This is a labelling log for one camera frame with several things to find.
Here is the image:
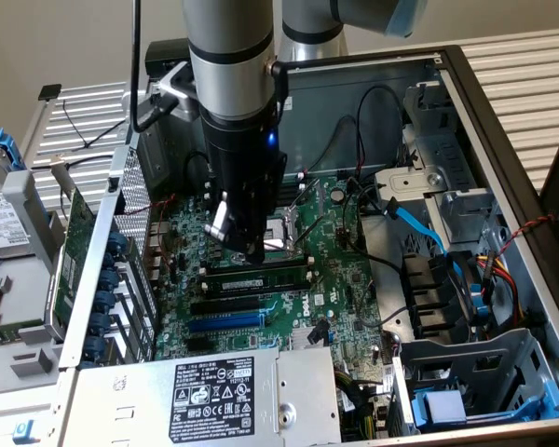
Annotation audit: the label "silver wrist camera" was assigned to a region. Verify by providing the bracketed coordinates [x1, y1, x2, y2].
[146, 60, 201, 129]

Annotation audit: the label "green Dell motherboard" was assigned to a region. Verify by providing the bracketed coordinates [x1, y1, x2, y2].
[146, 174, 397, 373]

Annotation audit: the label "small finned chipset heatsink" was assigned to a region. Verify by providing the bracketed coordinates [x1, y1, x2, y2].
[288, 328, 314, 350]

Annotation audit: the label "silver hard disk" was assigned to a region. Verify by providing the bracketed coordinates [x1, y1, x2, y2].
[0, 146, 34, 260]

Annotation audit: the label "thin black table cable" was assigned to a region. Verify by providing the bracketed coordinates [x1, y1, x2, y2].
[30, 99, 128, 171]

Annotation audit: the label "red yellow power wires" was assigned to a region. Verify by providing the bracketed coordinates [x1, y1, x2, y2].
[474, 253, 527, 327]

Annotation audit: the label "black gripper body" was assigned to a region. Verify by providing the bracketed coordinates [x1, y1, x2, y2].
[198, 104, 289, 266]

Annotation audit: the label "long black expansion slot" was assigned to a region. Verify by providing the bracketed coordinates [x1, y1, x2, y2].
[189, 296, 262, 317]

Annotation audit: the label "blue expansion slot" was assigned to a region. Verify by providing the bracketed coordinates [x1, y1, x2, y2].
[188, 312, 266, 334]

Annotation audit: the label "blue plastic disk tray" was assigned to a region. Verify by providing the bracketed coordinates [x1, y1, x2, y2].
[412, 381, 559, 432]

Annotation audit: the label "black looped cable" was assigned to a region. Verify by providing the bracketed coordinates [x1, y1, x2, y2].
[182, 151, 209, 185]

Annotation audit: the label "blue SATA wire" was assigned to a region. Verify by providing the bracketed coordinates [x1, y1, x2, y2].
[382, 197, 490, 320]

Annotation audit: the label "open metal PC case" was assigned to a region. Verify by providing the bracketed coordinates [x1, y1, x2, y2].
[58, 44, 559, 447]

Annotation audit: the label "black SATA wire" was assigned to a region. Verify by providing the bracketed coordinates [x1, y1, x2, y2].
[307, 318, 332, 348]

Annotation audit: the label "blue square latch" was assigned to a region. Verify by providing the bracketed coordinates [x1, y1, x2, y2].
[11, 418, 41, 446]

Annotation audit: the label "black camera cable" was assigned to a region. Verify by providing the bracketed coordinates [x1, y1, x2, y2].
[129, 0, 178, 134]

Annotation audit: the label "black fan shroud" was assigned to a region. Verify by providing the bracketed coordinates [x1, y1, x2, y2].
[400, 251, 476, 341]

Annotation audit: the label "grey metal disk bay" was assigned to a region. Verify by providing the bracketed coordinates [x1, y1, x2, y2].
[372, 78, 504, 248]
[390, 328, 559, 437]

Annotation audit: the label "green RAM stick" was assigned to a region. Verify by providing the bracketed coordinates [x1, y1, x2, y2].
[198, 271, 314, 295]
[0, 327, 32, 346]

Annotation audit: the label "silver bracket on gripper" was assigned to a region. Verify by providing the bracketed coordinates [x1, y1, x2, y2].
[203, 189, 238, 244]

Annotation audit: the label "green graphics card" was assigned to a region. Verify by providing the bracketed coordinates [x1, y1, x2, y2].
[49, 153, 99, 339]

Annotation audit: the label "yellow black wire bundle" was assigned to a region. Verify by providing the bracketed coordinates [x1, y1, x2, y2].
[333, 367, 392, 441]

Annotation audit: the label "metal CPU socket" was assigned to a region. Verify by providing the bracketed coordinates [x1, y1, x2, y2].
[259, 204, 308, 264]

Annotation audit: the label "silver power supply unit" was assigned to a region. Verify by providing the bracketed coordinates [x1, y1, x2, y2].
[60, 346, 344, 447]

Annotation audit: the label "red black twisted wire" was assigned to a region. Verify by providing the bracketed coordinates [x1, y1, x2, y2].
[496, 212, 558, 257]
[123, 195, 178, 218]

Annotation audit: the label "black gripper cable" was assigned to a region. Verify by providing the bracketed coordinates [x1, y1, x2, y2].
[267, 58, 291, 122]

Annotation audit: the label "black box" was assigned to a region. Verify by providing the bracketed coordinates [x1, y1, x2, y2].
[144, 39, 190, 75]

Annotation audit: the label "blue disk carrier rail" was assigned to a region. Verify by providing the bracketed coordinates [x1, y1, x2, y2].
[0, 128, 27, 171]

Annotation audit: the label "thin metal locking lever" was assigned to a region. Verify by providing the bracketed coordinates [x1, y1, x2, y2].
[291, 179, 321, 215]
[293, 215, 327, 247]

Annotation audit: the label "grey parts rack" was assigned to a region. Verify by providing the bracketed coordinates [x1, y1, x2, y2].
[0, 169, 74, 397]

